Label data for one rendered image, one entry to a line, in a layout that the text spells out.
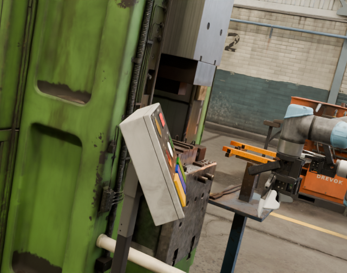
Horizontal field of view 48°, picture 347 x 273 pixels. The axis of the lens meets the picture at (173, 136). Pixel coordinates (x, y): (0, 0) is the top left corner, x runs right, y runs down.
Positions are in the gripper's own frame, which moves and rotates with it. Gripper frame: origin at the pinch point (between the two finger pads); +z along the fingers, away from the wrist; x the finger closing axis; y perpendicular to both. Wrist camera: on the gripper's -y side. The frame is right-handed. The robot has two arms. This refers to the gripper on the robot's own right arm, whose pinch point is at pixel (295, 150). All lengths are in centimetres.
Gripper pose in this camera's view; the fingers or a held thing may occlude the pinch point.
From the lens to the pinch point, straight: 192.7
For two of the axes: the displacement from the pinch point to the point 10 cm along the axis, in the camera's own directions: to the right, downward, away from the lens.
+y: -2.0, 9.6, 1.8
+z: -8.6, -2.6, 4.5
